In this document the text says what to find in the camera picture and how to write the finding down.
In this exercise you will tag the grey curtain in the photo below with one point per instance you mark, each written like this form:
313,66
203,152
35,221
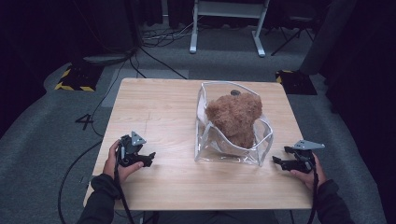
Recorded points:
327,37

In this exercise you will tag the brown teddy bear plush toy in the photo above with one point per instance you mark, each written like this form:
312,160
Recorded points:
233,118

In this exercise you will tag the black tripod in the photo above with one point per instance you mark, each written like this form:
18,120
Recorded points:
291,39

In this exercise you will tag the dark round table grommet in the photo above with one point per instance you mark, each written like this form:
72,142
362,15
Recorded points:
235,92

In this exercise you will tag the white metal stand frame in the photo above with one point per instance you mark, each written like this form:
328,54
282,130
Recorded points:
193,31

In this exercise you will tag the clear plastic zipper bag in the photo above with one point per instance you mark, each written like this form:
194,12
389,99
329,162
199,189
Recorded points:
218,152

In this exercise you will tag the grey flat stand base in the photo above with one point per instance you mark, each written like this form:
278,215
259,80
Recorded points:
106,58

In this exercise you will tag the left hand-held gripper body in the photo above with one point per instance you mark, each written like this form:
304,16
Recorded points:
129,149

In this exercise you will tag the person's right hand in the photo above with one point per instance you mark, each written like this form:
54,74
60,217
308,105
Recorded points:
311,179

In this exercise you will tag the person's left hand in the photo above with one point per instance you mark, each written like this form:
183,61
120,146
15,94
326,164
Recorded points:
112,165

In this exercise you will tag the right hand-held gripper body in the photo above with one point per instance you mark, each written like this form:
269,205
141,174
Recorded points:
303,163

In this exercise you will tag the black yellow striped floor base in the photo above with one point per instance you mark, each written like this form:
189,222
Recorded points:
77,79
295,82

